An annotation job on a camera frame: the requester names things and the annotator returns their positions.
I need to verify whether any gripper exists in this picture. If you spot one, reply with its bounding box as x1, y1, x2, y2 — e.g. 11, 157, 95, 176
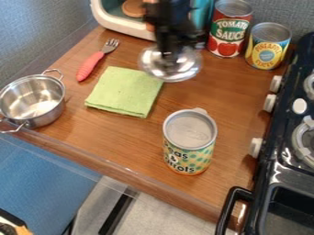
151, 17, 202, 59

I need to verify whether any silver lid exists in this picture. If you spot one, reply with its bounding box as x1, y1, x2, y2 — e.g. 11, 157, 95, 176
136, 45, 204, 84

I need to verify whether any red tomato can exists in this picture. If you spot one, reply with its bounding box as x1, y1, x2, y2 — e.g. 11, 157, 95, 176
206, 0, 255, 59

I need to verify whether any green cloth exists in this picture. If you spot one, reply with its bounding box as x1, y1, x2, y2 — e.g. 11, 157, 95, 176
83, 65, 166, 119

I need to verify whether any yellow and blue can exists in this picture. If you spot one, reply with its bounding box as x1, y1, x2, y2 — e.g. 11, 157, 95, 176
243, 21, 294, 71

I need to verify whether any green dotted can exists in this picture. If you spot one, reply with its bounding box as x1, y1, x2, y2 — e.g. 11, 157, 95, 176
162, 107, 220, 176

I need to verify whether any toy stove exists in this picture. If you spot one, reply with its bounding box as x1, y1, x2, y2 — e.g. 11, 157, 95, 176
214, 31, 314, 235

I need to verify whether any silver pot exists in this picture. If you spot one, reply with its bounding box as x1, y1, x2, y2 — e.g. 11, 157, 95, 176
0, 68, 68, 134

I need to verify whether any fork with pink handle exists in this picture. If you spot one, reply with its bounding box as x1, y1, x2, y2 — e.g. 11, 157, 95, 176
74, 38, 120, 83

